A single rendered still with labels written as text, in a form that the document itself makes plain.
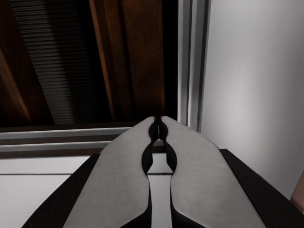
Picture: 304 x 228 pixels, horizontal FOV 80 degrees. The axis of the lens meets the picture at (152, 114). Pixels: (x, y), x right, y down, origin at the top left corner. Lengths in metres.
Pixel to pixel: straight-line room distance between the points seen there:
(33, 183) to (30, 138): 0.04
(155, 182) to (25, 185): 0.12
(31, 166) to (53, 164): 0.02
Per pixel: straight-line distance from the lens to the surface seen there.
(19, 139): 0.20
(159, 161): 0.16
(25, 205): 0.24
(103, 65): 0.25
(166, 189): 0.18
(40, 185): 0.21
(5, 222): 0.28
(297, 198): 0.27
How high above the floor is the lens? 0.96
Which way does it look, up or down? 61 degrees down
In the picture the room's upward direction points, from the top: 178 degrees counter-clockwise
